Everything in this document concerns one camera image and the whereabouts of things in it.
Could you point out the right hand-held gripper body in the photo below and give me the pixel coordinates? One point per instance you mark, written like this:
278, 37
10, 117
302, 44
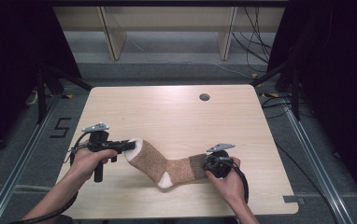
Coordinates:
218, 163

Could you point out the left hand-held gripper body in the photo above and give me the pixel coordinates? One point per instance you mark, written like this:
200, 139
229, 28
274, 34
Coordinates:
100, 141

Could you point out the tan sock with white toe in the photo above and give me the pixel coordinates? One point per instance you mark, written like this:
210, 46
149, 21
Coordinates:
170, 169

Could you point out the person's left hand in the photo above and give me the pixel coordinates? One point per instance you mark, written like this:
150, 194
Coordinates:
88, 163

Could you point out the person's right hand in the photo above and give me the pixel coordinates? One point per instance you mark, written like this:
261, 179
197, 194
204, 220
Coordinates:
229, 186

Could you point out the black metal stand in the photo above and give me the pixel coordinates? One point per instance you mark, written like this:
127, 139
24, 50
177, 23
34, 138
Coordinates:
44, 90
295, 87

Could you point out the dark curtain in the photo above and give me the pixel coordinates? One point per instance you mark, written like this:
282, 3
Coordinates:
8, 62
338, 77

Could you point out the light wooden shelf unit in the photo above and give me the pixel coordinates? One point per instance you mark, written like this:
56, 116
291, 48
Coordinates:
167, 18

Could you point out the metal floor rail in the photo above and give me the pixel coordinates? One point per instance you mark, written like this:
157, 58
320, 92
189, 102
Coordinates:
317, 161
21, 161

